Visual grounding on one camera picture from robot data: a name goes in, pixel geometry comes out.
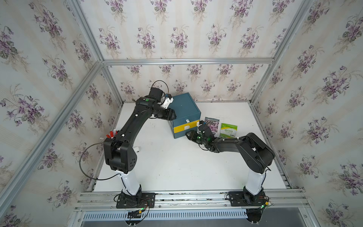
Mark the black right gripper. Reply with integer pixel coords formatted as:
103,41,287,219
183,129,207,146

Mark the yellow drawer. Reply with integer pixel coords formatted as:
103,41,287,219
174,120,199,134

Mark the teal drawer cabinet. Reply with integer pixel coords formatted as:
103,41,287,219
169,93,201,135

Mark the pink flower seed bag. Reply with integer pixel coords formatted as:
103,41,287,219
205,117,220,134

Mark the green seed bag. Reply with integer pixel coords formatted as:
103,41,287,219
220,123,238,138

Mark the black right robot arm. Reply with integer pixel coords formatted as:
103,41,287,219
185,122,275,204

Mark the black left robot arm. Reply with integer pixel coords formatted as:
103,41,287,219
104,95,176,199

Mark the white marker pen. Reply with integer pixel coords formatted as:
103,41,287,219
133,147,140,153

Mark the red marker pens holder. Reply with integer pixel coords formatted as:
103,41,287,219
106,129,119,139

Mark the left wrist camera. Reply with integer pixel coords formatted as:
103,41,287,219
161,94,174,109

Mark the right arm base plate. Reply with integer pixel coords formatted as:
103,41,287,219
226,191,269,208

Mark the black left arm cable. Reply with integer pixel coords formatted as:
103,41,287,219
78,141,121,181

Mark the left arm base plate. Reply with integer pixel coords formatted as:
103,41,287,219
114,193,156,209

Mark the aluminium mounting rail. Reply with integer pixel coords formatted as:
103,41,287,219
69,189,319,227

